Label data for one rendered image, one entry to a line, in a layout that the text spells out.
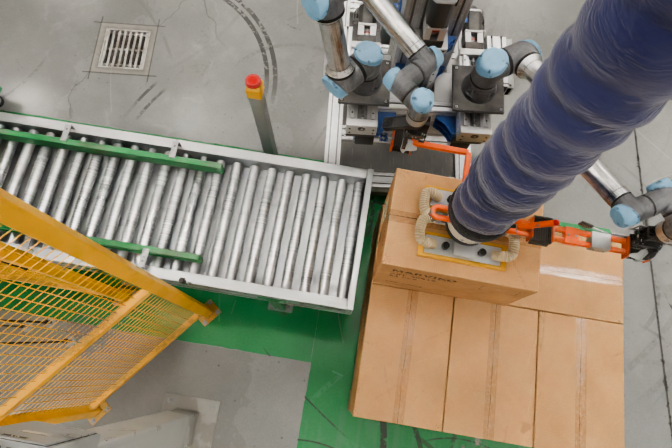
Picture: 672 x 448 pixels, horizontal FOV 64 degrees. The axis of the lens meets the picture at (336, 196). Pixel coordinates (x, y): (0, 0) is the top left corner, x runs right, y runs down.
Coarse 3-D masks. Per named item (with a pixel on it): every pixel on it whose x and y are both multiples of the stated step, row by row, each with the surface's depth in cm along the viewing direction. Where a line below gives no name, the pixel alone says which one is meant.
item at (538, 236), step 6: (534, 216) 195; (540, 216) 195; (534, 228) 195; (540, 228) 195; (546, 228) 195; (552, 228) 194; (534, 234) 194; (540, 234) 194; (546, 234) 194; (552, 234) 193; (528, 240) 196; (534, 240) 192; (540, 240) 192; (546, 240) 193; (552, 240) 192; (546, 246) 196
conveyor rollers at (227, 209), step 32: (0, 160) 271; (64, 160) 273; (96, 160) 272; (128, 160) 272; (32, 192) 266; (64, 192) 266; (160, 192) 267; (192, 192) 267; (288, 192) 268; (320, 192) 268; (96, 224) 262; (128, 224) 261; (224, 224) 262; (256, 224) 263; (320, 224) 264; (352, 224) 263; (256, 256) 258; (288, 256) 258; (352, 256) 259; (288, 288) 253; (320, 288) 254
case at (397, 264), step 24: (408, 192) 213; (384, 216) 239; (408, 216) 210; (528, 216) 211; (384, 240) 211; (408, 240) 207; (504, 240) 208; (384, 264) 205; (408, 264) 204; (432, 264) 204; (456, 264) 204; (528, 264) 205; (432, 288) 231; (456, 288) 222; (480, 288) 214; (504, 288) 206; (528, 288) 202
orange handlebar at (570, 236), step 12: (420, 144) 205; (432, 144) 205; (468, 156) 204; (468, 168) 202; (432, 216) 196; (444, 216) 196; (564, 228) 196; (576, 228) 195; (564, 240) 194; (576, 240) 194; (612, 240) 195; (624, 240) 195; (624, 252) 193
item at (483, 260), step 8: (432, 232) 206; (440, 240) 205; (448, 240) 205; (424, 248) 204; (440, 248) 204; (448, 248) 204; (480, 248) 204; (488, 248) 204; (496, 248) 204; (504, 248) 205; (424, 256) 204; (432, 256) 203; (440, 256) 203; (448, 256) 203; (456, 256) 203; (480, 256) 203; (488, 256) 203; (464, 264) 204; (472, 264) 203; (480, 264) 203; (488, 264) 203; (496, 264) 202; (504, 264) 203
